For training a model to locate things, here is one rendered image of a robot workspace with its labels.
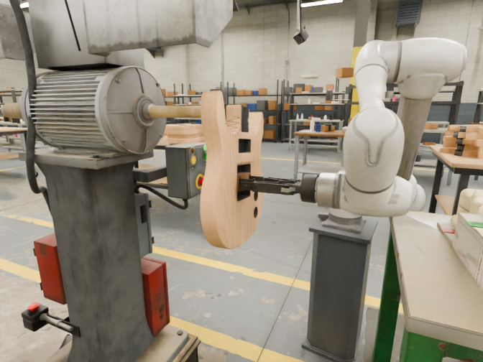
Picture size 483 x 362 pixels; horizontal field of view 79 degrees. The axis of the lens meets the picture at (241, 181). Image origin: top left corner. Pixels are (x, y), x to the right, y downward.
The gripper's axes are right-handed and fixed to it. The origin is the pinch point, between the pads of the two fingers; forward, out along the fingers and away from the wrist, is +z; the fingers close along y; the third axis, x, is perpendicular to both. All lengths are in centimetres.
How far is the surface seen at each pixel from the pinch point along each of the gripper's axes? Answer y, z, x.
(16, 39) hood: -20, 67, 39
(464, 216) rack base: 3, -53, -3
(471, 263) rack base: -6, -53, -11
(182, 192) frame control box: 14.7, 31.7, -8.5
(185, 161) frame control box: 13.5, 29.7, 3.2
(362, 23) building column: 653, 7, 276
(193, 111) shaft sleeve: -9.1, 12.0, 18.9
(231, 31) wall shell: 1050, 522, 445
